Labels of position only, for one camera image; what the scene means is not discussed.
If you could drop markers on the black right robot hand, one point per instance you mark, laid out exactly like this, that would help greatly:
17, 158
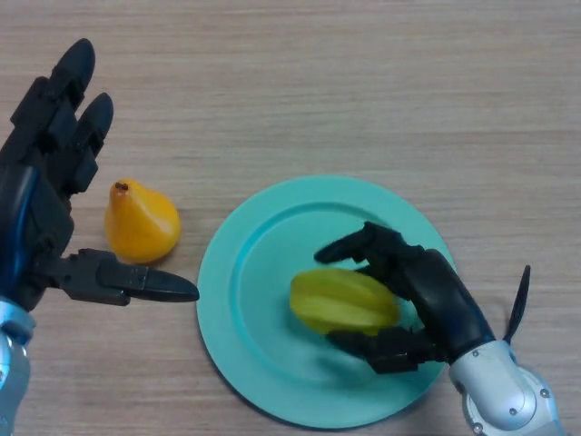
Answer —
445, 300

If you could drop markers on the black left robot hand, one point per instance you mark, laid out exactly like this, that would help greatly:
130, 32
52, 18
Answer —
36, 204

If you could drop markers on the yellow starfruit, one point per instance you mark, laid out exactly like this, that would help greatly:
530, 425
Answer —
340, 304

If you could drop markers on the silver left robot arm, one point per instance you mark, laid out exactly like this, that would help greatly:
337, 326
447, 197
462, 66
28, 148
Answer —
11, 363

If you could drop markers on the teal green round plate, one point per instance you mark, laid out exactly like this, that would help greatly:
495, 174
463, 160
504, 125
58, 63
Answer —
263, 327

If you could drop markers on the orange yellow pear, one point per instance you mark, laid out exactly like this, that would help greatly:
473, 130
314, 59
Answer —
140, 227

